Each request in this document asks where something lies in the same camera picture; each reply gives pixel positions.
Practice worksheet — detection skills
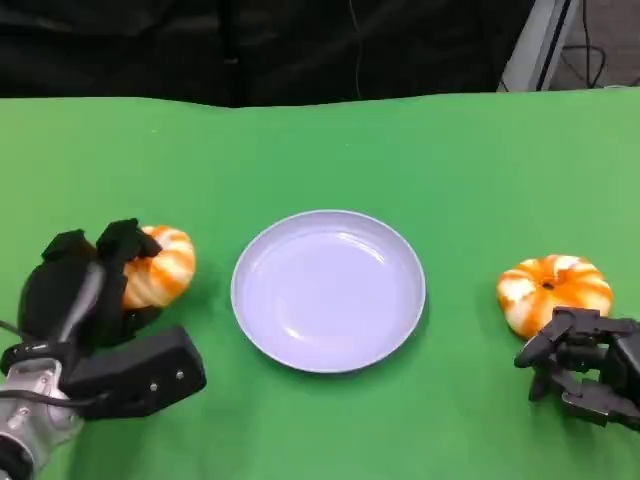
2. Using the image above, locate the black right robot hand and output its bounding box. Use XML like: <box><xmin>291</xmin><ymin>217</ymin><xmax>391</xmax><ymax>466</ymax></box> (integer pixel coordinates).
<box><xmin>514</xmin><ymin>306</ymin><xmax>640</xmax><ymax>433</ymax></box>

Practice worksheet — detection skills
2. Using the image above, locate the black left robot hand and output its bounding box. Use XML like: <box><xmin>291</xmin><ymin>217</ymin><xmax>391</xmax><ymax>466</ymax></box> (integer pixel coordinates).
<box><xmin>17</xmin><ymin>218</ymin><xmax>164</xmax><ymax>352</ymax></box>

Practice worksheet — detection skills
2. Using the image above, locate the orange white toy bread roll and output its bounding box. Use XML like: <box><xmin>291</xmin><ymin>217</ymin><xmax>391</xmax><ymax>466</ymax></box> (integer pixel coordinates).
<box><xmin>121</xmin><ymin>225</ymin><xmax>197</xmax><ymax>311</ymax></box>
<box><xmin>496</xmin><ymin>254</ymin><xmax>614</xmax><ymax>337</ymax></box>

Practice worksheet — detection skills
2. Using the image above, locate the lilac plate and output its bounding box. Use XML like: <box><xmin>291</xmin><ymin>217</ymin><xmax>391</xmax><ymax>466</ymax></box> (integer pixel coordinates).
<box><xmin>230</xmin><ymin>209</ymin><xmax>428</xmax><ymax>375</ymax></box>

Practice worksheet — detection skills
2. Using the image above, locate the black drape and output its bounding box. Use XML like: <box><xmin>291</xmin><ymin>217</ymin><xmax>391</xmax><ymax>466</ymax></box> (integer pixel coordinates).
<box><xmin>0</xmin><ymin>0</ymin><xmax>537</xmax><ymax>109</ymax></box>

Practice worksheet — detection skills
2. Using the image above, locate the green table cloth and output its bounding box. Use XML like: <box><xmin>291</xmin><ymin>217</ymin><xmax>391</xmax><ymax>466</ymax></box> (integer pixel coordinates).
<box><xmin>0</xmin><ymin>87</ymin><xmax>640</xmax><ymax>480</ymax></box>

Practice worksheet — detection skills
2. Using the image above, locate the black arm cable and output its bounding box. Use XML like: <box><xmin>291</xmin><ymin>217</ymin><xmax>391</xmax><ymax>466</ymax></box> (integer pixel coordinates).
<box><xmin>0</xmin><ymin>390</ymin><xmax>109</xmax><ymax>408</ymax></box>
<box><xmin>0</xmin><ymin>320</ymin><xmax>31</xmax><ymax>347</ymax></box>

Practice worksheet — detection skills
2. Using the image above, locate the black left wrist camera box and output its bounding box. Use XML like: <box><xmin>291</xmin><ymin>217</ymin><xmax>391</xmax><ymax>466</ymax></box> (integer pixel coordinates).
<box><xmin>63</xmin><ymin>324</ymin><xmax>208</xmax><ymax>421</ymax></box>

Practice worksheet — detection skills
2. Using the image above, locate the black looped floor cable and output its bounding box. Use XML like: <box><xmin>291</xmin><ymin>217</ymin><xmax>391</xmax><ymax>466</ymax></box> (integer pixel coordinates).
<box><xmin>558</xmin><ymin>43</ymin><xmax>607</xmax><ymax>91</ymax></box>

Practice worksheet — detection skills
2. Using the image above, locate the grey white frame post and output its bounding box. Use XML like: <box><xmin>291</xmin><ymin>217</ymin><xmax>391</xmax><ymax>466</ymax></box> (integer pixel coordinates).
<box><xmin>496</xmin><ymin>0</ymin><xmax>584</xmax><ymax>94</ymax></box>

